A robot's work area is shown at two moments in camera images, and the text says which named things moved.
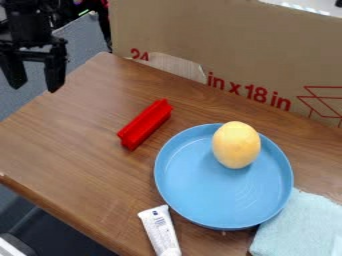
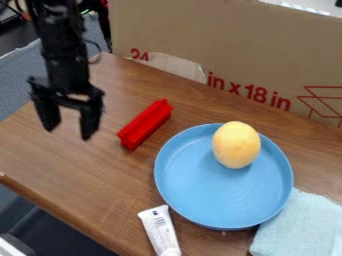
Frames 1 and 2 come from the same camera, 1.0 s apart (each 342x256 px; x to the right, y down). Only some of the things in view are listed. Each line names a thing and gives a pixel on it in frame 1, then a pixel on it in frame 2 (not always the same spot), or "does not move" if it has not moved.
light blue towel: [304, 230] does not move
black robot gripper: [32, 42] to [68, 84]
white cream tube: [160, 230] does not move
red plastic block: [145, 124] does not move
